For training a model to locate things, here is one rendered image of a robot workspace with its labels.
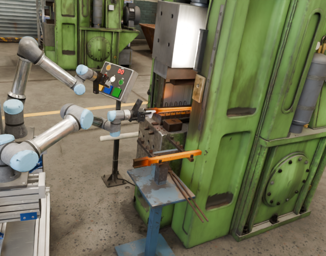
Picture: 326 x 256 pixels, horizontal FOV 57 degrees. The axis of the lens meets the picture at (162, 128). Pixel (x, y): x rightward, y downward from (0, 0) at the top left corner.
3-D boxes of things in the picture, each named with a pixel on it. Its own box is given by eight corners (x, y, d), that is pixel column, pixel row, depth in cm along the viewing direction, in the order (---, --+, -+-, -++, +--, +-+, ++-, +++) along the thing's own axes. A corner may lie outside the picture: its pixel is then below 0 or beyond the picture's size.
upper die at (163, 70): (166, 79, 208) (167, 66, 204) (153, 71, 223) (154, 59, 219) (213, 78, 228) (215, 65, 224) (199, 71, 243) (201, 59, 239)
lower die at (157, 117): (159, 125, 222) (161, 115, 219) (148, 115, 238) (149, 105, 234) (205, 120, 242) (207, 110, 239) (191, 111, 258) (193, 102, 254)
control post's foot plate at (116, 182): (107, 188, 294) (107, 180, 290) (99, 176, 311) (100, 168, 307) (127, 184, 304) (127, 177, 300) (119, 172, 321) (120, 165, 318)
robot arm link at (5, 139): (7, 151, 165) (5, 129, 160) (23, 159, 160) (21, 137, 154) (-14, 159, 156) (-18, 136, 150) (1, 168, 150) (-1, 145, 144)
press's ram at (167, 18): (177, 71, 193) (187, 5, 177) (151, 57, 223) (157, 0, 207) (227, 70, 213) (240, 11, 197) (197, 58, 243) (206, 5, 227)
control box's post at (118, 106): (112, 182, 305) (118, 80, 260) (111, 179, 308) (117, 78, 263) (116, 181, 307) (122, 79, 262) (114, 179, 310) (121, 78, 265)
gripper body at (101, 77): (109, 77, 233) (99, 71, 223) (105, 87, 233) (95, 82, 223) (102, 75, 237) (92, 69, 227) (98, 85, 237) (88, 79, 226)
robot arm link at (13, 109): (3, 125, 193) (1, 105, 187) (5, 117, 204) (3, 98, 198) (24, 124, 197) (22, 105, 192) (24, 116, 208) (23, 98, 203)
